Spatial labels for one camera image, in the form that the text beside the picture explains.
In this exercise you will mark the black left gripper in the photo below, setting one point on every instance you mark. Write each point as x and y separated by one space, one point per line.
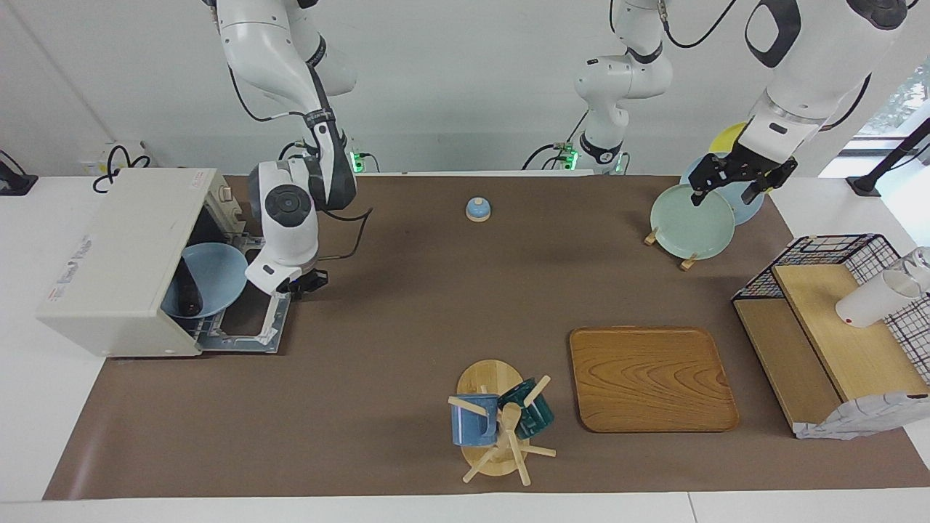
741 168

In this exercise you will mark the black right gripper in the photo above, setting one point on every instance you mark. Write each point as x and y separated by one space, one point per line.
309 282

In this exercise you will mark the light blue plate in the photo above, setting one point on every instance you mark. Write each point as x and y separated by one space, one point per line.
218 276

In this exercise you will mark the dark purple eggplant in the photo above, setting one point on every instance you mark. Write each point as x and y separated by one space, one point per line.
189 294

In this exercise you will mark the cream toaster oven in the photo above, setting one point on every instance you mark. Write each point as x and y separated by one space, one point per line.
109 254

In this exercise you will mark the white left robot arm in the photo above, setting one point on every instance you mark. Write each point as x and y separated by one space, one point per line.
821 65

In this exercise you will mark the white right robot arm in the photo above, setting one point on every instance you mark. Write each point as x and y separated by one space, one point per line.
261 43

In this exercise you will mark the pale blue racked plate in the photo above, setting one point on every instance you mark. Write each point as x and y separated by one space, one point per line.
748 207

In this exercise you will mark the pale green racked plate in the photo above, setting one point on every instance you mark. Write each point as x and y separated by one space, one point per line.
690 225

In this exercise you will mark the yellow racked plate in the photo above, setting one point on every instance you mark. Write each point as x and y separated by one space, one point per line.
730 136

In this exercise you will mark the wooden plate rack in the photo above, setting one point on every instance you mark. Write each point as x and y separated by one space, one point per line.
688 263

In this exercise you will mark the brown table mat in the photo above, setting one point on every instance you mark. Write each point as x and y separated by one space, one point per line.
436 349

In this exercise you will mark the white plastic cup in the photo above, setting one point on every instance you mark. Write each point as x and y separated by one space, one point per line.
868 301

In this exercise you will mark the small blue knobbed lid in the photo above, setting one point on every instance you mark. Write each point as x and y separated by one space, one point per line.
478 211

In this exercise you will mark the wooden serving tray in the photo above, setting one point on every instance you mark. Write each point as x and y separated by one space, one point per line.
654 378

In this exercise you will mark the wooden mug tree stand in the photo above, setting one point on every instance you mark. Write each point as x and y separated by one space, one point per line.
487 378

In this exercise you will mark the clear glass cup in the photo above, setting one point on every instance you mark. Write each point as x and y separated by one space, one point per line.
919 265

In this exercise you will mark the blue ceramic mug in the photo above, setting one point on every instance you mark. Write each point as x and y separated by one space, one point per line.
471 425

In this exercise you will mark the white patterned shelf liner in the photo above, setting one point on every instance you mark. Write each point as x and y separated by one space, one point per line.
857 418

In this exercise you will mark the dark green ceramic mug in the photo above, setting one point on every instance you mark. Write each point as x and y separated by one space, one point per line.
538 420

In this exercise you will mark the black table clamp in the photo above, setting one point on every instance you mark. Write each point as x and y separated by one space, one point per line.
14 181

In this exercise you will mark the black camera stand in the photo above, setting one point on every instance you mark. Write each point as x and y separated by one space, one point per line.
890 156

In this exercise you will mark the white wall socket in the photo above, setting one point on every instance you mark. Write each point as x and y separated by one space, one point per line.
91 156

